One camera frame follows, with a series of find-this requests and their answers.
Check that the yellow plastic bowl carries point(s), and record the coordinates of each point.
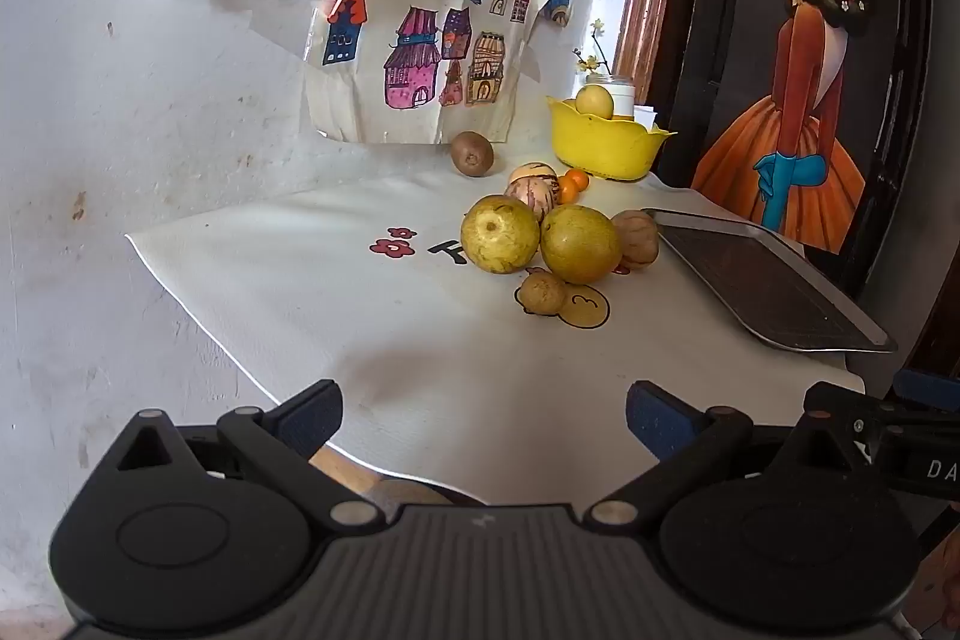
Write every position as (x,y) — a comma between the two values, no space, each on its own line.
(607,149)

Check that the white paper box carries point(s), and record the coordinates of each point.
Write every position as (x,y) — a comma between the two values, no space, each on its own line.
(645,115)

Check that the orange dress girl painting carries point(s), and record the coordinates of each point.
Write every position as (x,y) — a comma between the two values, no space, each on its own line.
(817,85)

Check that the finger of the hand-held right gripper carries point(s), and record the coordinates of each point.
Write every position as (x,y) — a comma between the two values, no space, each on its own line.
(851,411)
(930,389)

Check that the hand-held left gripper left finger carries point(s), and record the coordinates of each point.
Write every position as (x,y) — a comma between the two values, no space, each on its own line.
(311,419)

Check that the yellow round fruit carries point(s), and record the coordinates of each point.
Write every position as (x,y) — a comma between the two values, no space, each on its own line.
(594,102)

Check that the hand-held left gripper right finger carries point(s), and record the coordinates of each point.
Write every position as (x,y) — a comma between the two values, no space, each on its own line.
(654,419)

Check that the brown kiwi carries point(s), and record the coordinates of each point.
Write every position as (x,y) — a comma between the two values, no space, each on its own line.
(472,154)

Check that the purple striped pepino melon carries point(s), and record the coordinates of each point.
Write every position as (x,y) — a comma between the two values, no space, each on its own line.
(531,197)

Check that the white printed tablecloth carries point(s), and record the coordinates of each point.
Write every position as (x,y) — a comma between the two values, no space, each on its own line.
(300,280)

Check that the cream striped pepino melon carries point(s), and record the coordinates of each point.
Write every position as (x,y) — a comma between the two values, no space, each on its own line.
(533,171)

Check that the small orange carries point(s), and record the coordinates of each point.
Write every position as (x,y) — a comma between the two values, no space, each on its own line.
(577,180)
(568,192)

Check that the yellow flower sprig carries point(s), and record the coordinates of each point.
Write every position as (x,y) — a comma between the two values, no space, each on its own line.
(594,57)

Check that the small brown fruit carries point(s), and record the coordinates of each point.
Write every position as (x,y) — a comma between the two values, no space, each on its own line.
(543,293)

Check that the coloured houses drawing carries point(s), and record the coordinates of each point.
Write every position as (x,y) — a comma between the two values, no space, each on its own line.
(420,48)

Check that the white jar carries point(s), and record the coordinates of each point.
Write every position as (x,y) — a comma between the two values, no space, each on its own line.
(622,94)

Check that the person's right forearm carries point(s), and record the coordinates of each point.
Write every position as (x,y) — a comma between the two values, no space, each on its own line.
(941,580)

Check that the large yellow-green round fruit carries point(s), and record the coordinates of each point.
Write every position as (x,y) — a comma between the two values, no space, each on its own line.
(580,244)
(500,233)

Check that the metal tray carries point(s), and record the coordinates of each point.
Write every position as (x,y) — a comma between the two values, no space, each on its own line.
(765,280)

